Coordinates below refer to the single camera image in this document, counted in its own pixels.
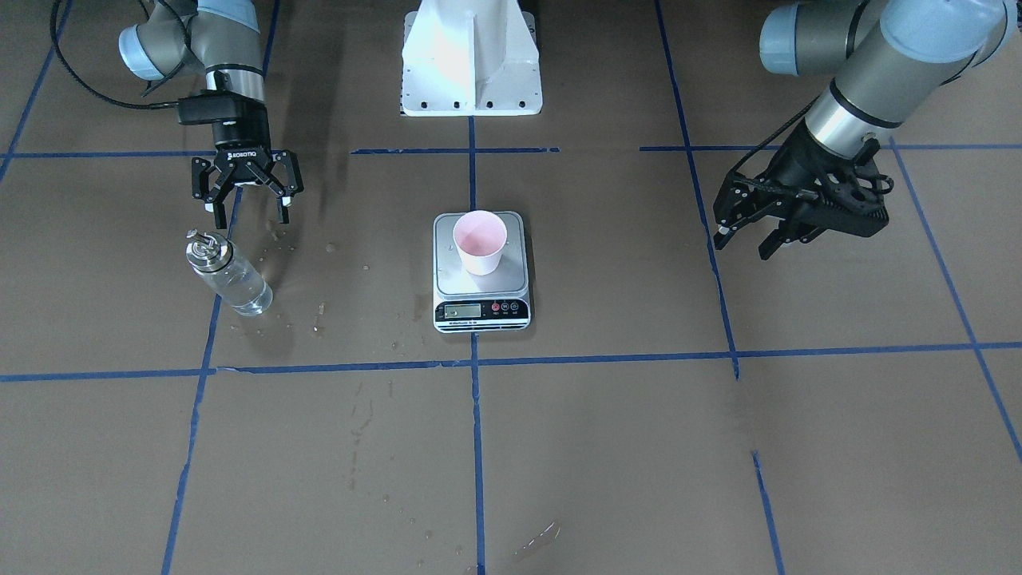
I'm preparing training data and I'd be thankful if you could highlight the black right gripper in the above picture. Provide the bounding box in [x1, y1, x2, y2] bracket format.
[190, 124, 304, 224]

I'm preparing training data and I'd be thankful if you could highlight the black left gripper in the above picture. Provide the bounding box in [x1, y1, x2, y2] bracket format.
[712, 124, 840, 260]

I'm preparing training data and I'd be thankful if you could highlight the pink paper cup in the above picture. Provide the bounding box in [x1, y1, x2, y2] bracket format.
[452, 210, 509, 276]

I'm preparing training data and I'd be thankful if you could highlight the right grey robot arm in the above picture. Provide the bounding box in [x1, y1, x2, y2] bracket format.
[118, 1, 303, 229]

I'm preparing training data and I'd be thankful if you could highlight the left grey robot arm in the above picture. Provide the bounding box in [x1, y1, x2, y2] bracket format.
[713, 1, 1019, 260]

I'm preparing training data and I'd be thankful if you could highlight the clear glass sauce bottle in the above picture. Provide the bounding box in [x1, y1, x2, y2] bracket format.
[185, 229, 273, 317]

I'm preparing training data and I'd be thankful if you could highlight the silver digital kitchen scale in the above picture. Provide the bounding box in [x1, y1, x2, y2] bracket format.
[432, 211, 533, 332]

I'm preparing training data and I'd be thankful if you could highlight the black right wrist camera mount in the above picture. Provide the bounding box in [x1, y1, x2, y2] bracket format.
[176, 91, 269, 126]

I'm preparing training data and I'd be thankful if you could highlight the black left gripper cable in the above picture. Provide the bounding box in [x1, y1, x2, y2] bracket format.
[731, 96, 823, 196]

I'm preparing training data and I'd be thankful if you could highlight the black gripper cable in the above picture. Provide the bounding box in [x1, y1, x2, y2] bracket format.
[50, 0, 200, 110]
[731, 96, 823, 196]

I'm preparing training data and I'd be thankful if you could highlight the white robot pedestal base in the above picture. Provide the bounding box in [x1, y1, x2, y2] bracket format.
[399, 1, 544, 117]

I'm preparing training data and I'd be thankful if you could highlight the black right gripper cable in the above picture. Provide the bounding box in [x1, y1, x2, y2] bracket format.
[50, 0, 200, 110]

